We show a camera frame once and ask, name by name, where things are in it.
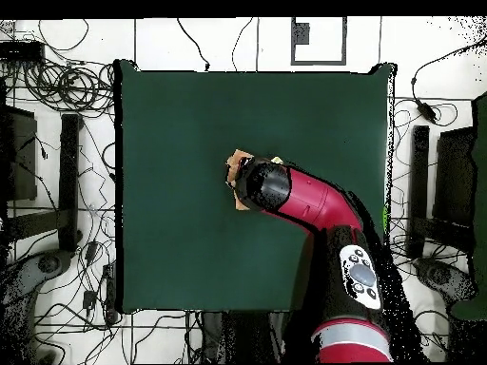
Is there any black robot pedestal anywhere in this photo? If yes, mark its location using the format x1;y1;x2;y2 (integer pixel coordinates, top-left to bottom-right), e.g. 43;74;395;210
199;310;290;364

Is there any grey rectangular floor frame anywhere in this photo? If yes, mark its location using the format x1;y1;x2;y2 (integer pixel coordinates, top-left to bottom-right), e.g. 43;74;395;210
290;16;348;67

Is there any flat black device box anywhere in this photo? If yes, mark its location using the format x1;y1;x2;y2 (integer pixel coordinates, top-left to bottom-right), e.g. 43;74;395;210
0;40;46;63

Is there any dark grey square plate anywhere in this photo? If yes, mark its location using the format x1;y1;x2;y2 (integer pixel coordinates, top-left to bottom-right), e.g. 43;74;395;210
293;22;311;46

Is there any black cable with plug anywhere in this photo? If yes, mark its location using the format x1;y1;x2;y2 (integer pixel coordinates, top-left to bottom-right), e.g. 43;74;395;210
176;17;211;72

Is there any dark green table cloth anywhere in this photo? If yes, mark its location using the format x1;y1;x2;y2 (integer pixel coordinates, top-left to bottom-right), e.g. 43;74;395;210
113;58;397;315

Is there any coiled black cable bundle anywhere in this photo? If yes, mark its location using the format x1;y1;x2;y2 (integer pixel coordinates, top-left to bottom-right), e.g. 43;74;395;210
22;60;115;115

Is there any black stand leg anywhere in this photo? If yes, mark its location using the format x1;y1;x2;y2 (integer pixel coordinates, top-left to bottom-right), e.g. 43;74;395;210
5;112;84;254
405;125;475;259

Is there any black power adapter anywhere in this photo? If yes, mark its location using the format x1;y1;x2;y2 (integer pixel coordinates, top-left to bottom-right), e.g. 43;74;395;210
415;99;439;124

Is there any black office chair base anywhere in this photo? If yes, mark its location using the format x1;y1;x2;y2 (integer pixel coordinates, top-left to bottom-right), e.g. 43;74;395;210
0;248;75;364
412;256;478;305

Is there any tan terry towel white label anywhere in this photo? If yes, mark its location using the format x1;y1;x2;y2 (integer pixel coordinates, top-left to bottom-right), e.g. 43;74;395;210
224;148;284;211

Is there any black power strip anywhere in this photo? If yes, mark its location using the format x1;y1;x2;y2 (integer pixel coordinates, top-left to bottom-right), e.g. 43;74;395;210
101;261;120;325

